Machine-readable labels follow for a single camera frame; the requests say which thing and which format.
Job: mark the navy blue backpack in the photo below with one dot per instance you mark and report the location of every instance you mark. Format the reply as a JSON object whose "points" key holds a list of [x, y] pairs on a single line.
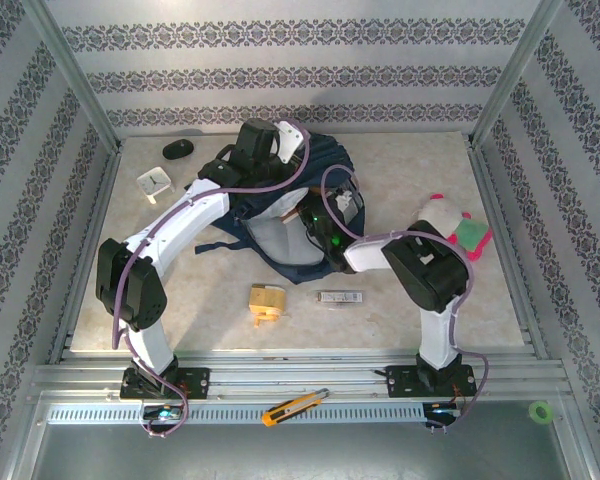
{"points": [[280, 245]]}

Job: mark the yellow pencil sharpener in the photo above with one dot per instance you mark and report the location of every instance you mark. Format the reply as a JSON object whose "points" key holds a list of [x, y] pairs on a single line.
{"points": [[266, 300]]}

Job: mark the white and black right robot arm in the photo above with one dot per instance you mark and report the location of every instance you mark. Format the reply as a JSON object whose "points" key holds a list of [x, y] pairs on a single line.
{"points": [[437, 330]]}

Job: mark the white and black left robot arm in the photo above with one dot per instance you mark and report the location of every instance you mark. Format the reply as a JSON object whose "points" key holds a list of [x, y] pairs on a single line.
{"points": [[190, 220]]}

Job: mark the black computer mouse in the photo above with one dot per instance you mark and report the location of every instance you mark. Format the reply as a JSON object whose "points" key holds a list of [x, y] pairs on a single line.
{"points": [[177, 150]]}

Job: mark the small white desk clock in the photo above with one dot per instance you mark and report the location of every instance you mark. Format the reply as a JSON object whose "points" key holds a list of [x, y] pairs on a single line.
{"points": [[154, 182]]}

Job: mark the white pink green plush toy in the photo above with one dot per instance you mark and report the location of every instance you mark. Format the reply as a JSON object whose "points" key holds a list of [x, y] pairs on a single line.
{"points": [[475, 232]]}

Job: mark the orange utility knife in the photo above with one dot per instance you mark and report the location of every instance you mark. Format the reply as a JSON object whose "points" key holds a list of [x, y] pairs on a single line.
{"points": [[292, 407]]}

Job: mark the green tape roll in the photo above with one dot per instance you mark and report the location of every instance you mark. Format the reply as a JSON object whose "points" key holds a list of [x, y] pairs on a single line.
{"points": [[534, 411]]}

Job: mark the aluminium mounting rail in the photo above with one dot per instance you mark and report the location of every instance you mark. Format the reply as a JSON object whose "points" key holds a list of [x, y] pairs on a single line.
{"points": [[300, 375]]}

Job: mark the aluminium side rail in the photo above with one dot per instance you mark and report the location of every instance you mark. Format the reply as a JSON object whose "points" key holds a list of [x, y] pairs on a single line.
{"points": [[106, 190], [486, 180]]}

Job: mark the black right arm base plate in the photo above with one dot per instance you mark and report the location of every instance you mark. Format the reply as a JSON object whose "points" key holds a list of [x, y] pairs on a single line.
{"points": [[400, 382]]}

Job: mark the aluminium frame post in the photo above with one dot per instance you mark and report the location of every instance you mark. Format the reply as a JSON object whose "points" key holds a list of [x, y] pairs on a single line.
{"points": [[72, 75], [515, 75]]}

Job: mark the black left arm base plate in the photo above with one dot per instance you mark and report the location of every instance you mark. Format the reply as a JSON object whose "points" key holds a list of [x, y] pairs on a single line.
{"points": [[195, 382]]}

